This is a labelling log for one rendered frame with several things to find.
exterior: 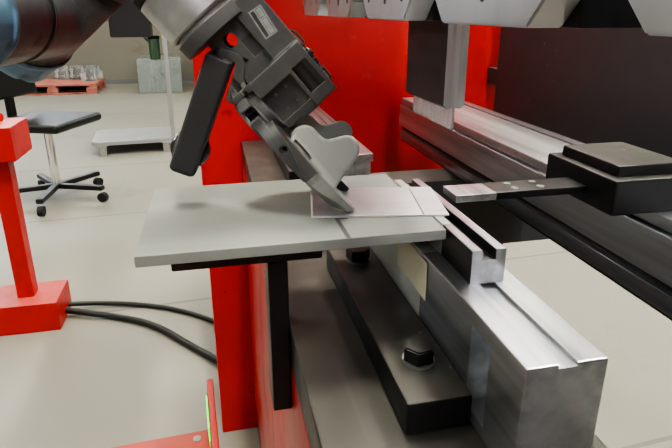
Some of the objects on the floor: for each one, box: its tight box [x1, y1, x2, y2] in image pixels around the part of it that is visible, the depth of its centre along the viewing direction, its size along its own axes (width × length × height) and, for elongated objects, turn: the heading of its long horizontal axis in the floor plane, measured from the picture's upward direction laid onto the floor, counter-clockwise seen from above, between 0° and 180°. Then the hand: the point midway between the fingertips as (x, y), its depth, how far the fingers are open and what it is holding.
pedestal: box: [0, 112, 72, 336], centre depth 209 cm, size 20×25×83 cm
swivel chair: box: [0, 71, 109, 216], centre depth 346 cm, size 67×67×105 cm
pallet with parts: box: [22, 65, 106, 96], centre depth 834 cm, size 124×86×35 cm
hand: (336, 196), depth 55 cm, fingers open, 5 cm apart
